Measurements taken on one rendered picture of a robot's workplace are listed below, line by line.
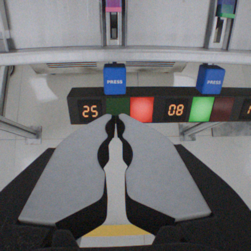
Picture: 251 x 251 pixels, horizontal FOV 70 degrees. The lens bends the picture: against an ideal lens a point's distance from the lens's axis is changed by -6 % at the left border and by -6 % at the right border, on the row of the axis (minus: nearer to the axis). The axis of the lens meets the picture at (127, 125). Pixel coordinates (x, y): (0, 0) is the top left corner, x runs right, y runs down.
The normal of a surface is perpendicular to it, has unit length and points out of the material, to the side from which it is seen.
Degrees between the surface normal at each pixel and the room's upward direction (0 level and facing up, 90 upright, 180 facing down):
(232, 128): 0
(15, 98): 0
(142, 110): 42
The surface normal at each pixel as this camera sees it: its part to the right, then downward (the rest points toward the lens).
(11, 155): 0.04, -0.19
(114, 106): 0.05, 0.52
